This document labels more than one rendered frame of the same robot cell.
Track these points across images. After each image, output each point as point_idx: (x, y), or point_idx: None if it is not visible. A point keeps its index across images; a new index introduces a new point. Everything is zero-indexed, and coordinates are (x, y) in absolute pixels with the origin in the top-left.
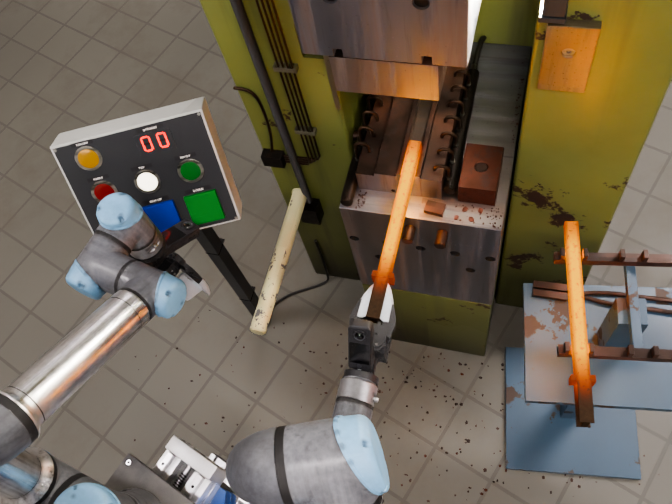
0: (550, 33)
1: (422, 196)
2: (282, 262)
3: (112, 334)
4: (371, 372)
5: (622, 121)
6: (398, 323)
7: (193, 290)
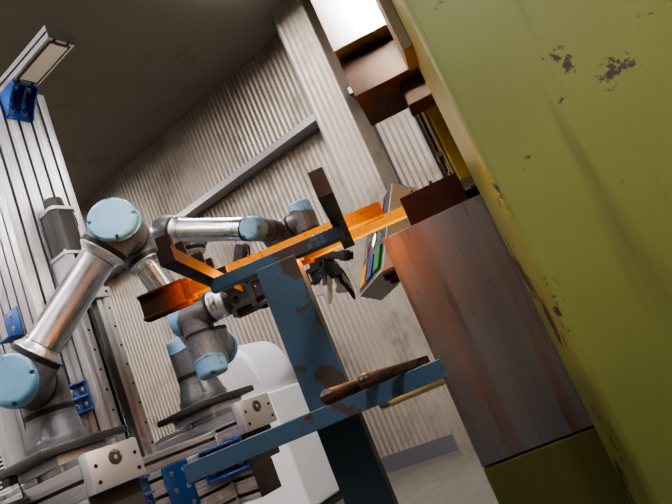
0: (377, 5)
1: None
2: None
3: (217, 222)
4: (239, 302)
5: (431, 70)
6: None
7: (321, 291)
